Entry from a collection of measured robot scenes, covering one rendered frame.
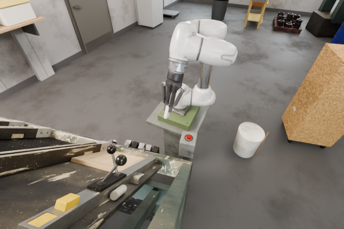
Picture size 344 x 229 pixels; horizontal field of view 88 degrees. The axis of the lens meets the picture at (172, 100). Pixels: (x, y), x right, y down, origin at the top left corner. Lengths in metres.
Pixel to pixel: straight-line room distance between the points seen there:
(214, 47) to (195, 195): 1.74
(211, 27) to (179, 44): 0.57
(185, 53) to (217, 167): 1.83
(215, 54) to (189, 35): 0.13
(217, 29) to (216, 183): 1.66
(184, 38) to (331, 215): 2.36
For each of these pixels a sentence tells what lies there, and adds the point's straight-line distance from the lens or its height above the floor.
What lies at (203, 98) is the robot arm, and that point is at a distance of 1.59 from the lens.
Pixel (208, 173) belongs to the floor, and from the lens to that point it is 2.34.
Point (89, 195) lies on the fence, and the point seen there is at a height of 1.49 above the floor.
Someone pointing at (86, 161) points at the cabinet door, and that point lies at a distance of 1.07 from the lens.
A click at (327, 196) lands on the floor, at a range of 2.77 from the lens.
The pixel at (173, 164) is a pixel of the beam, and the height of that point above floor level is 0.89.
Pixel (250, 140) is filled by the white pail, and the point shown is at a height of 0.37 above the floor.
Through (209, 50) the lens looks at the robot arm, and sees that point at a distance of 0.78.
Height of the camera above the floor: 2.06
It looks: 41 degrees down
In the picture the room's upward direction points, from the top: straight up
